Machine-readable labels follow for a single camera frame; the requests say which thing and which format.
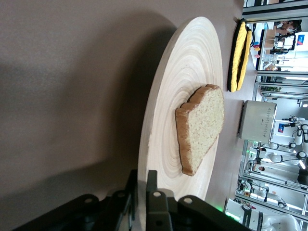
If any background white robot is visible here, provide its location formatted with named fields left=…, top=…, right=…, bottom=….
left=281, top=115, right=308, bottom=186

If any yellow quilted oven mitt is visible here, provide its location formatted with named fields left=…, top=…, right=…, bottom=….
left=227, top=18, right=247, bottom=93
left=237, top=26, right=253, bottom=91

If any beige chrome toaster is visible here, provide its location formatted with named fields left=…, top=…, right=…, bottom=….
left=238, top=100, right=278, bottom=144

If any brown bread slice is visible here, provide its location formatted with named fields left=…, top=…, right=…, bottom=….
left=175, top=84, right=225, bottom=177

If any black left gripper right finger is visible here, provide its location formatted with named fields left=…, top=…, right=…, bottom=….
left=146, top=169, right=173, bottom=231

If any round wooden plate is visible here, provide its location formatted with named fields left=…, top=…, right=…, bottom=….
left=137, top=16, right=224, bottom=231

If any background aluminium frame structure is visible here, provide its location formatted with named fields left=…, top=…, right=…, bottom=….
left=237, top=0, right=308, bottom=217

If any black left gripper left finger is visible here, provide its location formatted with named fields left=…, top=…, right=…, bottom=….
left=124, top=169, right=140, bottom=223

